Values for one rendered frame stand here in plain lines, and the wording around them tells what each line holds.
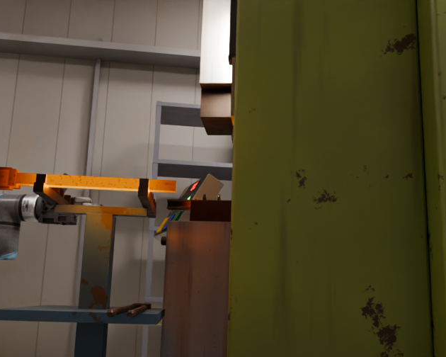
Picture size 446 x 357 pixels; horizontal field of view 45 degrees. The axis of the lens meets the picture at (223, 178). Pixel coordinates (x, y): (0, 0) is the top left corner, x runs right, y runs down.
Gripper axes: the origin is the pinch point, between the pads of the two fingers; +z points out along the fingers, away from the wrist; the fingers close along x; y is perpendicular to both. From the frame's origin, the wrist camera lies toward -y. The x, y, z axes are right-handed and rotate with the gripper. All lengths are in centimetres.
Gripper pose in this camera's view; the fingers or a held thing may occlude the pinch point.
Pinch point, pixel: (100, 202)
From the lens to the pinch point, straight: 182.3
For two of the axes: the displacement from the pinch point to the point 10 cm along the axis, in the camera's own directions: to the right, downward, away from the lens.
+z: 10.0, 0.1, -0.9
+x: -0.9, -2.1, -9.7
